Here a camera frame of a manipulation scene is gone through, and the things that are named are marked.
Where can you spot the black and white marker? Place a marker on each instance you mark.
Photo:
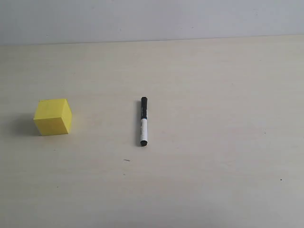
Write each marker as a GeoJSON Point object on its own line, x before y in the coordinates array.
{"type": "Point", "coordinates": [144, 122]}

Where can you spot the yellow foam cube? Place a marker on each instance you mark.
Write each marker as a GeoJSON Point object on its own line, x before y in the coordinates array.
{"type": "Point", "coordinates": [53, 117]}

